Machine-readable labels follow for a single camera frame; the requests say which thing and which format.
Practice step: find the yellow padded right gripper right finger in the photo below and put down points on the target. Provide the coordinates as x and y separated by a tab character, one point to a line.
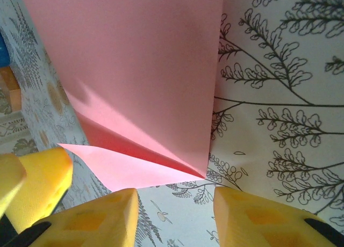
258	225

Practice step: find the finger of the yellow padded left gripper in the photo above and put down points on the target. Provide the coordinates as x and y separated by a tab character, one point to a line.
45	182
9	177

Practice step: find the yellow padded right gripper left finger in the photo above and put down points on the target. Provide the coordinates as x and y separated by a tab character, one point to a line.
94	222

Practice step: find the pink cloth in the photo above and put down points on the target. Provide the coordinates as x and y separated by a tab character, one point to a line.
134	69

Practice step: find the orange wooden board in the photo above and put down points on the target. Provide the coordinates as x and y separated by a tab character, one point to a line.
9	91

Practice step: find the blue enamel mug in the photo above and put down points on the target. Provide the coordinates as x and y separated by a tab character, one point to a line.
3	51

